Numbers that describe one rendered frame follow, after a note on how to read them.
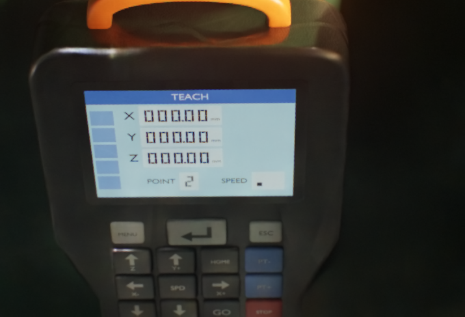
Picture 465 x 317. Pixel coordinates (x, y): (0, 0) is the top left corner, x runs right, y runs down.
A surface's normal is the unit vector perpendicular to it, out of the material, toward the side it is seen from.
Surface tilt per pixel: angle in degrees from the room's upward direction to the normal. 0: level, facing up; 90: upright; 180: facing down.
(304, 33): 90
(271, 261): 0
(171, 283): 0
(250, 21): 90
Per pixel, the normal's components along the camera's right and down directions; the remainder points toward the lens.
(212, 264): 0.00, 0.72
